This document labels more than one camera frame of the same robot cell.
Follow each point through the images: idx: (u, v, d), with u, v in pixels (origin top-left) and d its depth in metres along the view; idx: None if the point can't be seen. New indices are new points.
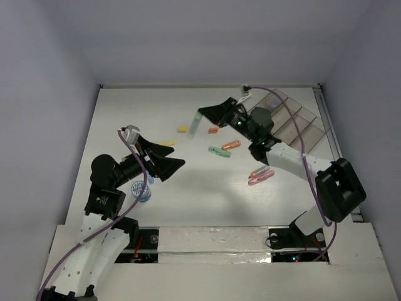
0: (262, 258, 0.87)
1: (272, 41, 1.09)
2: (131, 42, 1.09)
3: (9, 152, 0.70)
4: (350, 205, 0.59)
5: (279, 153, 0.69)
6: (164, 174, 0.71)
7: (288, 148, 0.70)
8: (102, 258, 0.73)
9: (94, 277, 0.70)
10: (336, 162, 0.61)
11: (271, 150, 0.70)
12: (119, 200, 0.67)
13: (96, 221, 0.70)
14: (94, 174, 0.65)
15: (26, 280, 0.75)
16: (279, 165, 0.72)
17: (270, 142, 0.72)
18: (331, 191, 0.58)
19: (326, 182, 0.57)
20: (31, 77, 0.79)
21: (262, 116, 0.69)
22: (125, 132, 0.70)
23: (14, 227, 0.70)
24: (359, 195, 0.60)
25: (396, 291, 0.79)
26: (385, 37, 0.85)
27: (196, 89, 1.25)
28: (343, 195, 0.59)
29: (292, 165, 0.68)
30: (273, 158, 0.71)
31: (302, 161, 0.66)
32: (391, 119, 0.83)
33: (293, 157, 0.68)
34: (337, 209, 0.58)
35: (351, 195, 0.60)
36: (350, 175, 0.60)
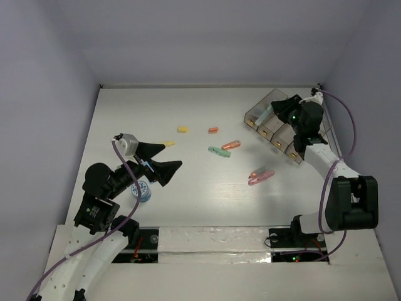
0: (262, 258, 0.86)
1: (272, 41, 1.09)
2: (131, 42, 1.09)
3: (9, 152, 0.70)
4: (354, 222, 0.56)
5: (315, 150, 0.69)
6: (164, 179, 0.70)
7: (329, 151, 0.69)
8: (96, 261, 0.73)
9: (86, 281, 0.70)
10: (363, 177, 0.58)
11: (312, 145, 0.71)
12: (110, 212, 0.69)
13: (84, 235, 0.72)
14: (88, 184, 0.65)
15: (26, 281, 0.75)
16: (312, 163, 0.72)
17: (317, 140, 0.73)
18: (343, 197, 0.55)
19: (341, 187, 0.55)
20: (30, 78, 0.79)
21: (314, 110, 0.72)
22: (121, 143, 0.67)
23: (14, 227, 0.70)
24: (370, 220, 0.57)
25: (396, 291, 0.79)
26: (385, 37, 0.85)
27: (196, 89, 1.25)
28: (353, 209, 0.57)
29: (322, 165, 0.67)
30: (309, 153, 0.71)
31: (332, 162, 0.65)
32: (391, 118, 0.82)
33: (327, 158, 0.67)
34: (339, 216, 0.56)
35: (361, 215, 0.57)
36: (370, 195, 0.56)
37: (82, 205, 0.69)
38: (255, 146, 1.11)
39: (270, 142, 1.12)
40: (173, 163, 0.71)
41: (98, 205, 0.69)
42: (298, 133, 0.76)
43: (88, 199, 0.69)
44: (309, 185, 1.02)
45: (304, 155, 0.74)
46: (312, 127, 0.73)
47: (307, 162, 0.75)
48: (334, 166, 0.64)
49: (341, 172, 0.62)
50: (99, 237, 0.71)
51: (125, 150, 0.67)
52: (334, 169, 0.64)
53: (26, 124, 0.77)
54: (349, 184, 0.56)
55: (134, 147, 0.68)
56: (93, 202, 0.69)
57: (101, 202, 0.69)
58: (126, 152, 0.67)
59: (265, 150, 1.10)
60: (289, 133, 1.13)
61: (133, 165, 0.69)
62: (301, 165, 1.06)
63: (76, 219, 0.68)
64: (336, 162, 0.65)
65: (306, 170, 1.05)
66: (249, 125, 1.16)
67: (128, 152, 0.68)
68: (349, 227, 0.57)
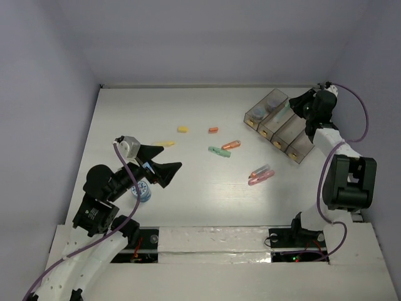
0: (262, 258, 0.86)
1: (272, 41, 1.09)
2: (131, 42, 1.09)
3: (9, 152, 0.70)
4: (349, 199, 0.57)
5: (322, 132, 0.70)
6: (165, 181, 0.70)
7: (337, 135, 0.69)
8: (95, 261, 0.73)
9: (84, 281, 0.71)
10: (363, 158, 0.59)
11: (322, 128, 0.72)
12: (109, 214, 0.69)
13: (82, 237, 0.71)
14: (89, 185, 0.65)
15: (26, 281, 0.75)
16: (320, 145, 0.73)
17: (328, 125, 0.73)
18: (338, 170, 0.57)
19: (339, 162, 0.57)
20: (30, 78, 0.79)
21: (327, 96, 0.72)
22: (122, 145, 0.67)
23: (14, 227, 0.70)
24: (366, 199, 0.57)
25: (396, 291, 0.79)
26: (385, 37, 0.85)
27: (196, 89, 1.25)
28: (349, 186, 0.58)
29: (328, 147, 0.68)
30: (318, 136, 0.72)
31: (336, 143, 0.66)
32: (391, 118, 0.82)
33: (333, 140, 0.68)
34: (333, 189, 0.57)
35: (356, 192, 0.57)
36: (368, 174, 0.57)
37: (81, 206, 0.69)
38: (255, 146, 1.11)
39: (270, 142, 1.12)
40: (173, 164, 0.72)
41: (96, 207, 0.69)
42: (310, 118, 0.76)
43: (87, 202, 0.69)
44: (309, 185, 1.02)
45: (313, 138, 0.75)
46: (324, 111, 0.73)
47: (316, 146, 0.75)
48: (337, 147, 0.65)
49: (344, 151, 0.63)
50: (98, 239, 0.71)
51: (127, 152, 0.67)
52: (338, 148, 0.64)
53: (26, 124, 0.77)
54: (348, 161, 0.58)
55: (136, 149, 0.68)
56: (92, 204, 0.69)
57: (100, 204, 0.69)
58: (128, 153, 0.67)
59: (264, 150, 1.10)
60: (289, 133, 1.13)
61: (134, 168, 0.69)
62: (301, 165, 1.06)
63: (74, 220, 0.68)
64: (342, 143, 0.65)
65: (306, 170, 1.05)
66: (249, 125, 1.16)
67: (130, 153, 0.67)
68: (343, 204, 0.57)
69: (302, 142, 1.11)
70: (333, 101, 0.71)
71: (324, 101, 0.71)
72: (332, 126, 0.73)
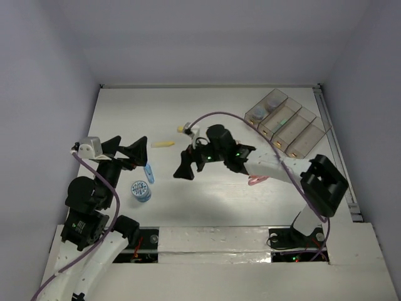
0: (262, 258, 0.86)
1: (272, 41, 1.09)
2: (131, 42, 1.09)
3: (9, 152, 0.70)
4: (338, 197, 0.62)
5: (254, 160, 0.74)
6: (143, 158, 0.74)
7: (265, 155, 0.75)
8: (95, 264, 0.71)
9: (86, 285, 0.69)
10: (314, 160, 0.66)
11: (248, 158, 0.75)
12: (98, 226, 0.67)
13: (72, 249, 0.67)
14: (71, 199, 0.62)
15: (26, 280, 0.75)
16: (259, 172, 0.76)
17: (245, 152, 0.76)
18: (316, 188, 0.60)
19: (311, 181, 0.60)
20: (29, 77, 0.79)
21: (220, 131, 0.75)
22: (83, 149, 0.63)
23: (14, 227, 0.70)
24: (343, 185, 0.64)
25: (396, 291, 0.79)
26: (385, 37, 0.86)
27: (196, 89, 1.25)
28: (329, 189, 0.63)
29: (273, 171, 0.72)
30: (254, 167, 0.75)
31: (282, 166, 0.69)
32: (391, 118, 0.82)
33: (270, 162, 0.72)
34: (327, 205, 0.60)
35: (336, 189, 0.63)
36: (329, 169, 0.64)
37: (68, 219, 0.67)
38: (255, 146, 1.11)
39: (270, 141, 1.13)
40: (140, 140, 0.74)
41: (83, 219, 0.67)
42: (227, 158, 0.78)
43: (73, 214, 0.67)
44: None
45: (247, 170, 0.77)
46: (230, 143, 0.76)
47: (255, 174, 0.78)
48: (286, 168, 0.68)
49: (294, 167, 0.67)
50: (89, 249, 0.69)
51: (92, 153, 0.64)
52: (289, 170, 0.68)
53: (26, 124, 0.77)
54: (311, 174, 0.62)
55: (98, 144, 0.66)
56: (78, 217, 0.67)
57: (88, 217, 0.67)
58: (94, 153, 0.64)
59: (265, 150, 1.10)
60: (289, 133, 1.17)
61: (108, 165, 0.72)
62: None
63: (63, 234, 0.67)
64: (284, 160, 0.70)
65: None
66: (249, 125, 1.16)
67: (95, 152, 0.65)
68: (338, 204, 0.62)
69: (302, 142, 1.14)
70: (228, 133, 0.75)
71: (223, 139, 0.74)
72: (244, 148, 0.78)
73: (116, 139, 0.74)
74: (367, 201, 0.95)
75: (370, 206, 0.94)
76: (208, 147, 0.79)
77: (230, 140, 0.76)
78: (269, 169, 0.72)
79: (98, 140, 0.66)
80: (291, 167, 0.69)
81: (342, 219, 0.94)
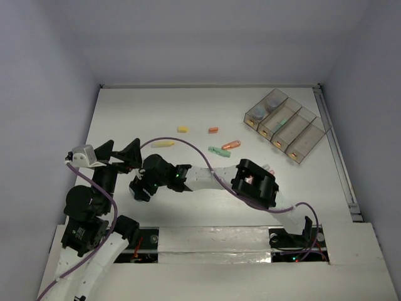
0: (262, 258, 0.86)
1: (272, 41, 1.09)
2: (131, 43, 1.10)
3: (9, 152, 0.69)
4: (269, 190, 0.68)
5: (192, 178, 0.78)
6: (136, 160, 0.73)
7: (199, 169, 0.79)
8: (96, 267, 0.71)
9: (87, 288, 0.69)
10: (240, 163, 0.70)
11: (186, 177, 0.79)
12: (97, 232, 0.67)
13: (73, 256, 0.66)
14: (69, 208, 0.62)
15: (26, 280, 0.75)
16: (200, 187, 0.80)
17: (185, 171, 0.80)
18: (248, 191, 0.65)
19: (240, 185, 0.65)
20: (29, 78, 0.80)
21: (152, 161, 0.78)
22: (77, 158, 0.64)
23: (14, 226, 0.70)
24: (270, 179, 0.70)
25: (396, 291, 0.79)
26: (385, 37, 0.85)
27: (196, 89, 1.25)
28: (260, 187, 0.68)
29: (211, 183, 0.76)
30: (192, 184, 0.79)
31: (215, 177, 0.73)
32: (391, 118, 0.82)
33: (203, 177, 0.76)
34: (262, 202, 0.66)
35: (265, 185, 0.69)
36: (254, 168, 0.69)
37: (68, 226, 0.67)
38: (255, 146, 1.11)
39: (270, 142, 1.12)
40: (132, 143, 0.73)
41: (83, 226, 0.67)
42: (168, 180, 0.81)
43: (73, 221, 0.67)
44: (309, 185, 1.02)
45: (188, 187, 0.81)
46: (165, 168, 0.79)
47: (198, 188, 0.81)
48: (218, 178, 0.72)
49: (227, 176, 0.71)
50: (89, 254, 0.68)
51: (86, 161, 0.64)
52: (222, 179, 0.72)
53: (26, 123, 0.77)
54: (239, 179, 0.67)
55: (91, 152, 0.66)
56: (78, 223, 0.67)
57: (87, 223, 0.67)
58: (88, 161, 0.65)
59: (265, 149, 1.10)
60: (289, 133, 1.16)
61: (103, 171, 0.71)
62: (301, 165, 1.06)
63: (63, 241, 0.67)
64: (215, 172, 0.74)
65: (307, 170, 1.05)
66: (249, 125, 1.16)
67: (89, 160, 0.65)
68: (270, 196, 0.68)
69: (302, 142, 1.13)
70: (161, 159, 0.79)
71: (158, 167, 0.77)
72: (182, 167, 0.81)
73: (109, 144, 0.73)
74: (367, 201, 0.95)
75: (370, 206, 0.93)
76: (150, 176, 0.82)
77: (166, 165, 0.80)
78: (206, 182, 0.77)
79: (91, 148, 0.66)
80: (223, 176, 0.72)
81: (343, 219, 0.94)
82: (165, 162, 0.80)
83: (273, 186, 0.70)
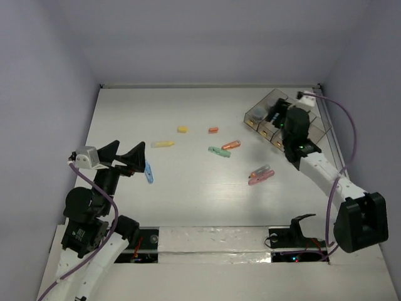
0: (262, 258, 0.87)
1: (272, 41, 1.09)
2: (131, 43, 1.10)
3: (9, 152, 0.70)
4: (366, 241, 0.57)
5: (312, 161, 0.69)
6: (140, 165, 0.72)
7: (326, 163, 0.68)
8: (96, 268, 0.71)
9: (87, 288, 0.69)
10: (370, 194, 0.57)
11: (307, 156, 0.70)
12: (97, 233, 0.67)
13: (73, 257, 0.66)
14: (69, 210, 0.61)
15: (26, 280, 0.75)
16: (309, 174, 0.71)
17: (309, 148, 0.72)
18: (352, 222, 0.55)
19: (352, 211, 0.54)
20: (29, 77, 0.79)
21: (299, 115, 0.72)
22: (79, 159, 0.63)
23: (14, 227, 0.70)
24: (379, 236, 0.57)
25: (396, 291, 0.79)
26: (385, 37, 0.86)
27: (197, 89, 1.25)
28: (363, 229, 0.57)
29: (322, 180, 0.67)
30: (306, 165, 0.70)
31: (333, 179, 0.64)
32: (391, 118, 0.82)
33: (322, 170, 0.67)
34: (350, 239, 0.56)
35: (371, 234, 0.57)
36: (379, 214, 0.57)
37: (69, 227, 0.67)
38: (255, 146, 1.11)
39: (270, 142, 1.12)
40: (138, 147, 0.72)
41: (83, 227, 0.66)
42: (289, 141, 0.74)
43: (73, 222, 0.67)
44: (309, 185, 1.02)
45: (298, 163, 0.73)
46: (300, 132, 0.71)
47: (302, 172, 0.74)
48: (336, 182, 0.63)
49: (344, 189, 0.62)
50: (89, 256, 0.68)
51: (89, 163, 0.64)
52: (337, 187, 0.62)
53: (26, 123, 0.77)
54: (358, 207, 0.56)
55: (94, 153, 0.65)
56: (78, 225, 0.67)
57: (87, 224, 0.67)
58: (91, 163, 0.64)
59: (265, 150, 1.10)
60: None
61: (105, 173, 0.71)
62: None
63: (64, 241, 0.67)
64: (340, 177, 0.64)
65: None
66: (249, 125, 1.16)
67: (92, 163, 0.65)
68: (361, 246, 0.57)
69: None
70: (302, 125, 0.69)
71: (299, 124, 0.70)
72: (313, 147, 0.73)
73: (115, 143, 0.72)
74: None
75: None
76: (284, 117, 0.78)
77: (304, 130, 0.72)
78: (320, 176, 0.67)
79: (94, 150, 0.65)
80: (343, 187, 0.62)
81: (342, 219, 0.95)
82: (307, 129, 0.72)
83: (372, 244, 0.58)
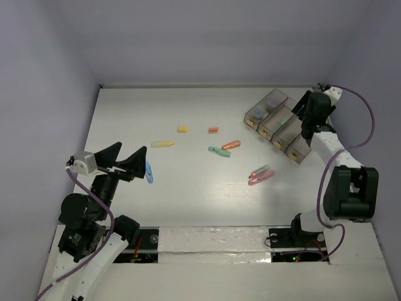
0: (262, 258, 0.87)
1: (272, 41, 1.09)
2: (131, 43, 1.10)
3: (9, 153, 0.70)
4: (351, 210, 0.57)
5: (323, 137, 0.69)
6: (140, 170, 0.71)
7: (336, 141, 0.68)
8: (94, 267, 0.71)
9: (84, 288, 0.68)
10: (366, 168, 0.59)
11: (320, 132, 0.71)
12: (93, 239, 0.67)
13: (69, 261, 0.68)
14: (64, 216, 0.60)
15: (26, 280, 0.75)
16: (318, 149, 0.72)
17: (325, 128, 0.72)
18: (340, 184, 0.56)
19: (342, 174, 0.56)
20: (29, 77, 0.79)
21: (321, 96, 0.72)
22: (77, 165, 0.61)
23: (15, 227, 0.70)
24: (367, 209, 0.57)
25: (396, 291, 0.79)
26: (384, 37, 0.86)
27: (197, 89, 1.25)
28: (351, 198, 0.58)
29: (328, 153, 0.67)
30: (317, 141, 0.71)
31: (336, 150, 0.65)
32: (391, 117, 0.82)
33: (331, 145, 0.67)
34: (335, 200, 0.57)
35: (359, 206, 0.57)
36: (371, 187, 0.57)
37: (66, 231, 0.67)
38: (255, 146, 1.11)
39: (270, 142, 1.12)
40: (138, 152, 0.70)
41: (79, 232, 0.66)
42: (308, 120, 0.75)
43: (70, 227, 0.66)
44: (309, 185, 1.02)
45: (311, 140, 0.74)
46: (319, 111, 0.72)
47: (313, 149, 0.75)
48: (338, 153, 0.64)
49: (344, 160, 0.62)
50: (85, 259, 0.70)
51: (86, 170, 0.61)
52: (338, 157, 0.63)
53: (26, 123, 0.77)
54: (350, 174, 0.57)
55: (92, 159, 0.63)
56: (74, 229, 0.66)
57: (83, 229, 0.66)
58: (88, 170, 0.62)
59: (265, 150, 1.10)
60: (289, 133, 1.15)
61: (104, 179, 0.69)
62: (301, 165, 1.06)
63: (60, 245, 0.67)
64: (343, 151, 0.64)
65: (306, 170, 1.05)
66: (249, 125, 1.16)
67: (89, 169, 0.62)
68: (345, 214, 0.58)
69: (302, 142, 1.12)
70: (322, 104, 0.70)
71: (317, 103, 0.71)
72: (330, 128, 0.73)
73: (117, 145, 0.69)
74: None
75: None
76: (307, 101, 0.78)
77: (324, 111, 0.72)
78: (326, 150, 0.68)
79: (93, 157, 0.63)
80: (343, 159, 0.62)
81: None
82: (327, 110, 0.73)
83: (358, 217, 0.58)
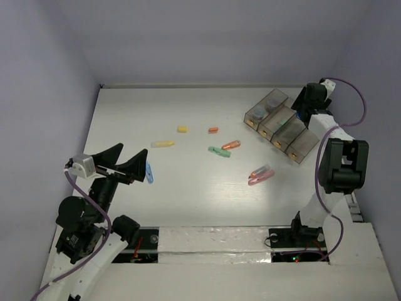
0: (262, 258, 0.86)
1: (272, 41, 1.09)
2: (132, 43, 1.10)
3: (10, 153, 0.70)
4: (343, 179, 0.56)
5: (319, 117, 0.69)
6: (140, 174, 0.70)
7: (332, 121, 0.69)
8: (93, 267, 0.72)
9: (82, 288, 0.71)
10: (358, 140, 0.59)
11: (317, 114, 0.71)
12: (91, 240, 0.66)
13: (66, 261, 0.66)
14: (61, 219, 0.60)
15: (26, 279, 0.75)
16: (314, 130, 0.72)
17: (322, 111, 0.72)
18: (332, 153, 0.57)
19: (334, 143, 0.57)
20: (29, 78, 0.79)
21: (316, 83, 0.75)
22: (75, 168, 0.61)
23: (15, 227, 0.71)
24: (359, 180, 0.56)
25: (396, 291, 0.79)
26: (385, 37, 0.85)
27: (197, 89, 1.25)
28: (344, 168, 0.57)
29: (322, 132, 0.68)
30: (314, 123, 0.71)
31: (331, 126, 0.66)
32: (391, 117, 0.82)
33: (327, 124, 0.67)
34: (328, 168, 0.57)
35: (351, 175, 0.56)
36: (361, 157, 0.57)
37: (63, 231, 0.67)
38: (255, 146, 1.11)
39: (270, 142, 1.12)
40: (138, 155, 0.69)
41: (76, 234, 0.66)
42: (305, 105, 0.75)
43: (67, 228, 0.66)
44: (309, 184, 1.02)
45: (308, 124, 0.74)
46: (316, 98, 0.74)
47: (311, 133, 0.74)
48: (331, 130, 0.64)
49: (338, 135, 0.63)
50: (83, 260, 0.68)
51: (84, 172, 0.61)
52: (332, 132, 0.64)
53: (26, 123, 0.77)
54: (342, 144, 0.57)
55: (91, 163, 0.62)
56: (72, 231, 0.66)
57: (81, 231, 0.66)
58: (86, 173, 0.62)
59: (265, 150, 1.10)
60: (289, 132, 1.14)
61: (103, 182, 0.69)
62: (301, 165, 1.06)
63: (57, 246, 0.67)
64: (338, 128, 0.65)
65: (306, 170, 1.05)
66: (249, 125, 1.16)
67: (88, 172, 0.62)
68: (338, 185, 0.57)
69: (302, 142, 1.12)
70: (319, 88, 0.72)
71: (315, 89, 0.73)
72: (327, 111, 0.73)
73: (119, 147, 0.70)
74: (366, 201, 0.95)
75: (369, 206, 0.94)
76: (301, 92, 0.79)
77: (320, 97, 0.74)
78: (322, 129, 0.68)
79: (91, 160, 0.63)
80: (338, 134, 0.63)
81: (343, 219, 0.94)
82: (323, 96, 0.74)
83: (351, 189, 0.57)
